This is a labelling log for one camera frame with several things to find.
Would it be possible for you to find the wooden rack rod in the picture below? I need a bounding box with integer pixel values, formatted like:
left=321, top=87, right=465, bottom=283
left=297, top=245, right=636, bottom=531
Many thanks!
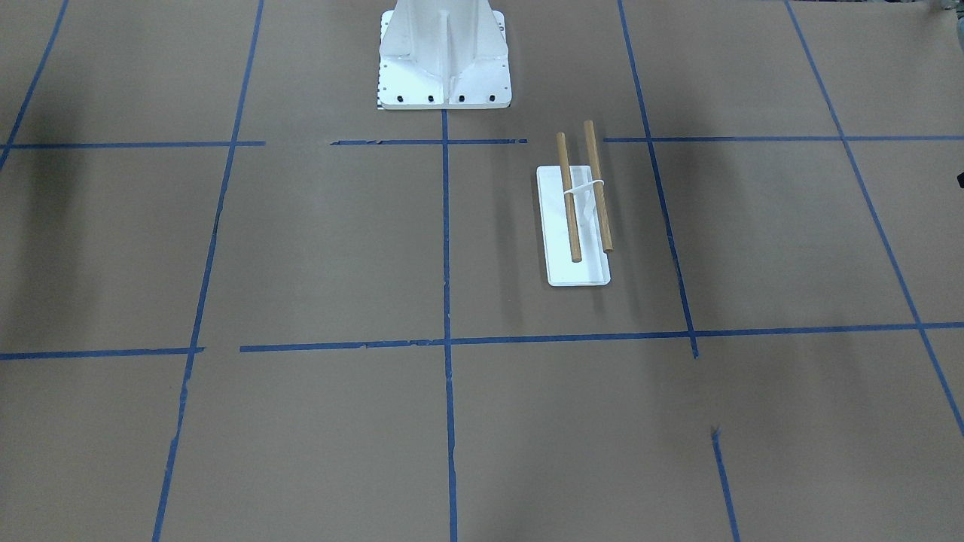
left=583, top=120, right=615, bottom=254
left=557, top=132, right=582, bottom=262

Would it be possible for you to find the white towel rack base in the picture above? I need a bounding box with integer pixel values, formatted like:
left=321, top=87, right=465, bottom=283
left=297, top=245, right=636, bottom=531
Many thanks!
left=535, top=165, right=612, bottom=287

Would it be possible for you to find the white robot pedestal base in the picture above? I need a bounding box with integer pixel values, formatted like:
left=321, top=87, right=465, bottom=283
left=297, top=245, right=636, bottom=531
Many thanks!
left=377, top=1, right=513, bottom=111

